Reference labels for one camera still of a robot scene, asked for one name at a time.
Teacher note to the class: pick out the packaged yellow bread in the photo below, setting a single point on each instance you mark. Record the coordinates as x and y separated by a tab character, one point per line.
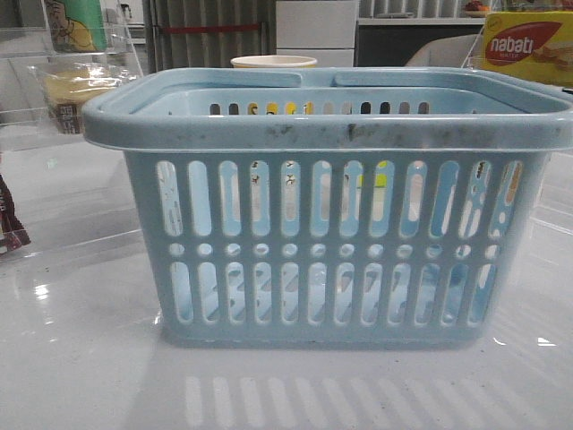
66	87

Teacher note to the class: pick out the light blue plastic basket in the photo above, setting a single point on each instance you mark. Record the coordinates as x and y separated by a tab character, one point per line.
347	207

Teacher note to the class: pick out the yellow paper cup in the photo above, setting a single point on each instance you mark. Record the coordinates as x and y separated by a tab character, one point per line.
273	61

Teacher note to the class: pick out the white cabinet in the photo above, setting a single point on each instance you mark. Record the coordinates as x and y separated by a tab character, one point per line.
324	30

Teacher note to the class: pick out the dark red snack packet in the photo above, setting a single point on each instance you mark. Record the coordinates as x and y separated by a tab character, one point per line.
13	233

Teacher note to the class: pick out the clear acrylic display stand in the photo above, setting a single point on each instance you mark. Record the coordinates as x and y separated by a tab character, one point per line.
26	41

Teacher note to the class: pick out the green yellow cartoon package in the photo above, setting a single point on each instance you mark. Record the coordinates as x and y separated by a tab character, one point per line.
76	26

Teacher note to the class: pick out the yellow nabati wafer box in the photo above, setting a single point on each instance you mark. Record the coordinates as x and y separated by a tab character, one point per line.
530	46

